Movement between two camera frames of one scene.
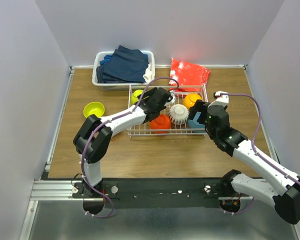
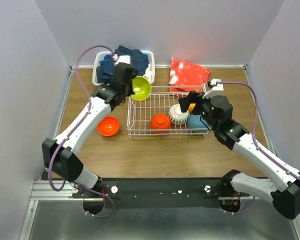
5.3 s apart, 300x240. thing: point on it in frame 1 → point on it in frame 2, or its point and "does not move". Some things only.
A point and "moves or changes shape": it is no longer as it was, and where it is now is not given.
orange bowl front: x=161 y=122 does not move
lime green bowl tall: x=134 y=98 moves or changes shape
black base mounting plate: x=160 y=192 does not move
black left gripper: x=150 y=94 → x=131 y=92
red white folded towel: x=186 y=77 does not move
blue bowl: x=194 y=124 does not move
